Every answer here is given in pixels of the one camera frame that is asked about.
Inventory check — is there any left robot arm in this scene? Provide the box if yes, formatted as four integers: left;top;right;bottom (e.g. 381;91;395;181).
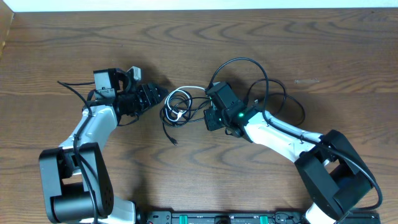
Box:
39;66;168;223

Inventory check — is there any clear tape strip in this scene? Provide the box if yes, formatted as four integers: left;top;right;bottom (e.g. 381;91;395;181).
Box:
294;79;320;85

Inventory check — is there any right camera cable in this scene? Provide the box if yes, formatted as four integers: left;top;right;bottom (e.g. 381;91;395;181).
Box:
206;57;383;212

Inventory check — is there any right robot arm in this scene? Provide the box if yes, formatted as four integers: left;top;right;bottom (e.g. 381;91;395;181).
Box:
204;82;374;223

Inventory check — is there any white usb cable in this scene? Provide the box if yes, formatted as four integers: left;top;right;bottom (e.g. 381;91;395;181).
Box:
164;85;206;123

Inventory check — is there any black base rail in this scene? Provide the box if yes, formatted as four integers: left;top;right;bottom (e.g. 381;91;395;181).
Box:
136;210;382;224

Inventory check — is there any camera cable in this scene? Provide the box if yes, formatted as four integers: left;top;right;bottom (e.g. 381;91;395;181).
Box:
57;80;100;224
206;57;383;212

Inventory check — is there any left camera cable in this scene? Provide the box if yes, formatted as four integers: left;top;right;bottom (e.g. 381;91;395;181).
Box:
57;80;100;224

